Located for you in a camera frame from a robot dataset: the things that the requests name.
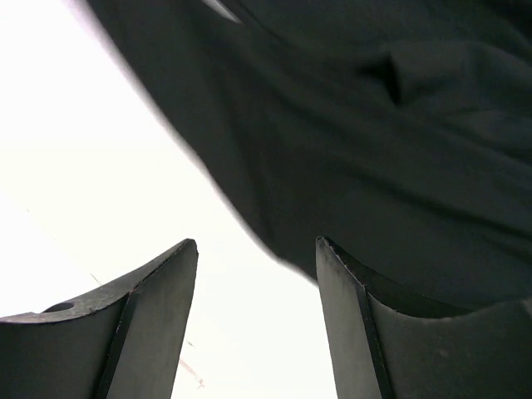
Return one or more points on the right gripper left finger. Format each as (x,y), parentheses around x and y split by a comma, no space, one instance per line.
(121,340)

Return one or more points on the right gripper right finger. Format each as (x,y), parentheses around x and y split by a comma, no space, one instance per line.
(387,341)

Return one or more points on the black trousers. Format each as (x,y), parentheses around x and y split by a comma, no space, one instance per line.
(399,129)

